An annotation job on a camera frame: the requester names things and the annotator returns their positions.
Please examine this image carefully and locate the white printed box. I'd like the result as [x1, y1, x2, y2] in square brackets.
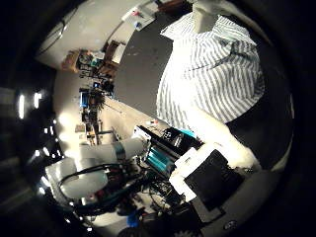
[121, 6, 156, 33]

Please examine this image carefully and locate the black electronics box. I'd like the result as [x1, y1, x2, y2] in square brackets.
[131, 123, 203, 156]

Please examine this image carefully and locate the wooden shelf box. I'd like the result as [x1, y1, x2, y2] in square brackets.
[62, 48, 92, 73]

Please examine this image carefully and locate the blue plug connector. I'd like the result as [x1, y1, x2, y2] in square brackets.
[126, 211, 141, 228]

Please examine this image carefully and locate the blue striped white cloth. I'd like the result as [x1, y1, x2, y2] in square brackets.
[156, 13, 266, 124]

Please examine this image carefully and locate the cluttered equipment rack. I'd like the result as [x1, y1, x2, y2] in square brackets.
[78, 82, 115, 146]

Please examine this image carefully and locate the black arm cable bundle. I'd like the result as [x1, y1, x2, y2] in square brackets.
[58, 162, 149, 215]

